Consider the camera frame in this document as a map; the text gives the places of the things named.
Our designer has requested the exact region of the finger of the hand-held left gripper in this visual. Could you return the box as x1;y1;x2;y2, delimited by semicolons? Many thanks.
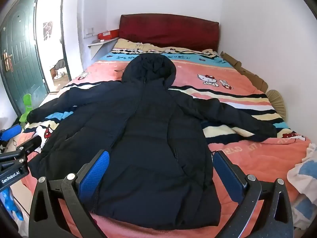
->
0;136;42;164
0;125;22;142

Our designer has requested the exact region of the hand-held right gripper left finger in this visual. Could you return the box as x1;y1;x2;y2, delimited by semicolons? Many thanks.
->
28;149;111;238

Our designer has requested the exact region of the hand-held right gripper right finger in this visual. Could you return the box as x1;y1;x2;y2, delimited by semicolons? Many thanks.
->
212;150;294;238

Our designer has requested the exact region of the black hooded puffer jacket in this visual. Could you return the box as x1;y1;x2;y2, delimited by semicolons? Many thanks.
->
27;53;278;230

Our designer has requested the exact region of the blue patterned cloth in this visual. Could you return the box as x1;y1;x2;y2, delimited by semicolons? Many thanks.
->
0;188;24;222

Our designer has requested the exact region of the white and blue cloth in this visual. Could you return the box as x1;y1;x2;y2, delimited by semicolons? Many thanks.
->
287;144;317;231

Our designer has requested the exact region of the green door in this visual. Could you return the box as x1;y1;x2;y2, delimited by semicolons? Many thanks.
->
0;0;49;118

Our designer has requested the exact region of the woven hand fan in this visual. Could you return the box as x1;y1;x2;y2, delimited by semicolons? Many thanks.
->
266;90;287;121

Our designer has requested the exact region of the brown cardboard sheet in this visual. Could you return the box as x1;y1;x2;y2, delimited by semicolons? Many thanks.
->
219;51;269;93

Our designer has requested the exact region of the striped cartoon print blanket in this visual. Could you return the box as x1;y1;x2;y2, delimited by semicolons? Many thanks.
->
10;38;312;238

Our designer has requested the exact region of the red box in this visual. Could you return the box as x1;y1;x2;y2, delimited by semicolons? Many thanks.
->
97;30;120;41

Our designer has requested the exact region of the dark red headboard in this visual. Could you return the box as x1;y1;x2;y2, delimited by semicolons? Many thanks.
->
119;14;220;52

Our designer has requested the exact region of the door handle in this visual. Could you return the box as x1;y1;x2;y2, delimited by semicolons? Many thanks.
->
2;51;14;72

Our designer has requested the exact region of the wall poster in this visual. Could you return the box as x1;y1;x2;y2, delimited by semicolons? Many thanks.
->
43;21;53;41

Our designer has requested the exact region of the white wall shelf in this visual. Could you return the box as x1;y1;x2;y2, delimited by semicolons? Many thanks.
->
88;37;119;62

